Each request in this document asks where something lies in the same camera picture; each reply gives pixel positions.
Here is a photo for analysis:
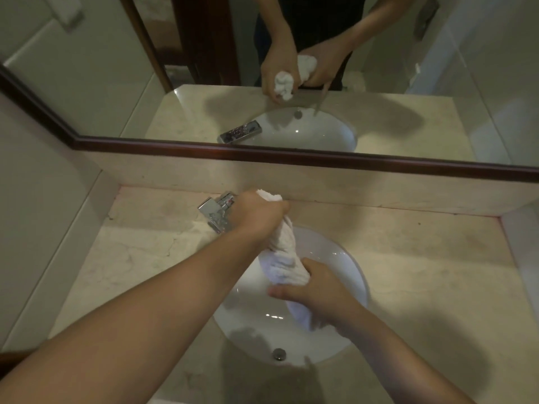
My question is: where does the person's right hand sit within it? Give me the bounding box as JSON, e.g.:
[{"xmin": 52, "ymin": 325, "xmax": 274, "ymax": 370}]
[{"xmin": 268, "ymin": 258, "xmax": 368, "ymax": 338}]

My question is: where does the person's left hand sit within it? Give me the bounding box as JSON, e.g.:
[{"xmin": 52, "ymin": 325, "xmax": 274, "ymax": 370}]
[{"xmin": 229, "ymin": 190, "xmax": 291, "ymax": 254}]

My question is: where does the person's left forearm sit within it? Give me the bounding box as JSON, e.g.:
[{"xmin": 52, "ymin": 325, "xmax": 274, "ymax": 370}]
[{"xmin": 0, "ymin": 231, "xmax": 264, "ymax": 404}]

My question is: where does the mirror with dark wooden frame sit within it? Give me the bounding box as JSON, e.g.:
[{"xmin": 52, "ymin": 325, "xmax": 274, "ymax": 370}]
[{"xmin": 0, "ymin": 0, "xmax": 539, "ymax": 183}]

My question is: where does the chrome faucet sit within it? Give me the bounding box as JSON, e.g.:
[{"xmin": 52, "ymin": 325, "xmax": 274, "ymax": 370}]
[{"xmin": 198, "ymin": 191, "xmax": 239, "ymax": 236}]

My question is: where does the person's right forearm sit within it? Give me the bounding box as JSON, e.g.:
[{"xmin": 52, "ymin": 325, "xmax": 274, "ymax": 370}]
[{"xmin": 345, "ymin": 306, "xmax": 477, "ymax": 404}]

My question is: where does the white ceramic sink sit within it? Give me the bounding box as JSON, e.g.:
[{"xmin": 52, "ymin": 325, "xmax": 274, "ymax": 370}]
[{"xmin": 212, "ymin": 224, "xmax": 371, "ymax": 369}]

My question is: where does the white towel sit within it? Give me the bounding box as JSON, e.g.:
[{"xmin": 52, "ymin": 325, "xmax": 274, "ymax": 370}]
[{"xmin": 255, "ymin": 188, "xmax": 314, "ymax": 333}]

